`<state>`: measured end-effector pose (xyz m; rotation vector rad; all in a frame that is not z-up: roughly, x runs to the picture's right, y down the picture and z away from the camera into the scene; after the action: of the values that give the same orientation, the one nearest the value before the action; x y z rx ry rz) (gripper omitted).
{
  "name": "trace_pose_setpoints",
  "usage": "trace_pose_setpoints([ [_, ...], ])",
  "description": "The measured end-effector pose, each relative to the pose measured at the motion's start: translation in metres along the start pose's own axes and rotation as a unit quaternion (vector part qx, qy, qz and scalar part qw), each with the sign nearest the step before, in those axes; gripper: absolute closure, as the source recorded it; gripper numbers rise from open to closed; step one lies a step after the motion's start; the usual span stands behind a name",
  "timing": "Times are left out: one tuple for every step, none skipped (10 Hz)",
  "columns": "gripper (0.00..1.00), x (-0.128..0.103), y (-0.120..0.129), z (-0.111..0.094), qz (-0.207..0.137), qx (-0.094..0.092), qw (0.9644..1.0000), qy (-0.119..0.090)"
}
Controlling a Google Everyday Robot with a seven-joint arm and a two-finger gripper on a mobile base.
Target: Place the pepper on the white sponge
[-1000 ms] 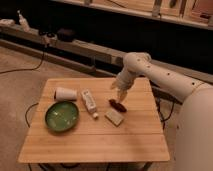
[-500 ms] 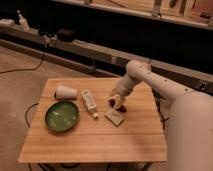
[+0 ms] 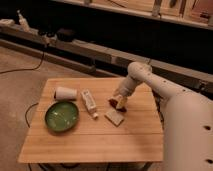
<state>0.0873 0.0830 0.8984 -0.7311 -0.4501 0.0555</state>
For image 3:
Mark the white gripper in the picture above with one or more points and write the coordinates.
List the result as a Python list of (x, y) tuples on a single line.
[(120, 103)]

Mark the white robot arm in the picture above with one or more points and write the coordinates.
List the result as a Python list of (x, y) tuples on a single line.
[(188, 119)]

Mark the white tube with cap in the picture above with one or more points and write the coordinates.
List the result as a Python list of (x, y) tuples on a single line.
[(89, 103)]

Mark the wooden table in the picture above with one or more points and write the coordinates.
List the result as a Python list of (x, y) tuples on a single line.
[(138, 138)]

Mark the white paper cup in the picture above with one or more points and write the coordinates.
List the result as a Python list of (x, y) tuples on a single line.
[(63, 93)]

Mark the long grey ledge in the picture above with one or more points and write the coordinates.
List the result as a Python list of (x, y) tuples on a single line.
[(181, 75)]

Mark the green bowl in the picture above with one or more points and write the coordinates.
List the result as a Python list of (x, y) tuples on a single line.
[(61, 116)]

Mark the black box on ledge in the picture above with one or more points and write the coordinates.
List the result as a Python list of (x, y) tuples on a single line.
[(65, 35)]

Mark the white spray bottle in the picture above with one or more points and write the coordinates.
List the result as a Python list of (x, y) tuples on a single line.
[(23, 22)]

